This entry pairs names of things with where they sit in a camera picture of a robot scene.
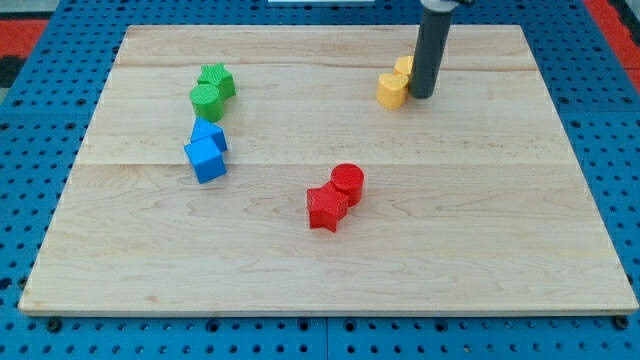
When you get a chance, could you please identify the green cylinder block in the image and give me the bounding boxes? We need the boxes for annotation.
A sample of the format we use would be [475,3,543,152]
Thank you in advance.
[190,84,224,123]

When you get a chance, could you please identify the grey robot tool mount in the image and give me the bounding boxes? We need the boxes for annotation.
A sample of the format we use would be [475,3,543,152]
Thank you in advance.
[420,0,475,11]

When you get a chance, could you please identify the red cylinder block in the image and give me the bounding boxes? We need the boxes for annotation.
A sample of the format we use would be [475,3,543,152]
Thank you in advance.
[330,163,365,207]

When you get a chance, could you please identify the yellow hexagon block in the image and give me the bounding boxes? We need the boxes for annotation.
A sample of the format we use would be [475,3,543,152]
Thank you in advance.
[393,55,414,77]

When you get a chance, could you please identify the light wooden board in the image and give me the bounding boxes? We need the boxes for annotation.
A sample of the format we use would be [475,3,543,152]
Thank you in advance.
[19,25,638,317]

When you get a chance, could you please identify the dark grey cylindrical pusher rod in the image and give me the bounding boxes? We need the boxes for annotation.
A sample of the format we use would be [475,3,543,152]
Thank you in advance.
[409,8,453,99]

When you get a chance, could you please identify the red star block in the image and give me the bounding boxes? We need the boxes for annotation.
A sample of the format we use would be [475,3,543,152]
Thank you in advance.
[306,182,349,232]

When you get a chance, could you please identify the blue cube block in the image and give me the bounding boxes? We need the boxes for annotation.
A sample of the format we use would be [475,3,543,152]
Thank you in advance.
[184,137,227,184]

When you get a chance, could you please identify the green star block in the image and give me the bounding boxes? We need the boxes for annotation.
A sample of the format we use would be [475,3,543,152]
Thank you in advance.
[197,63,236,99]

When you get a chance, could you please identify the yellow heart block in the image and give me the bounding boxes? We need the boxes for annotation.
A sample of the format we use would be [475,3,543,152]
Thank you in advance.
[376,73,409,110]

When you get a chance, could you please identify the blue triangle block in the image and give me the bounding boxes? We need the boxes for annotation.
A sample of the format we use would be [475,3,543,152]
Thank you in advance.
[190,117,228,152]

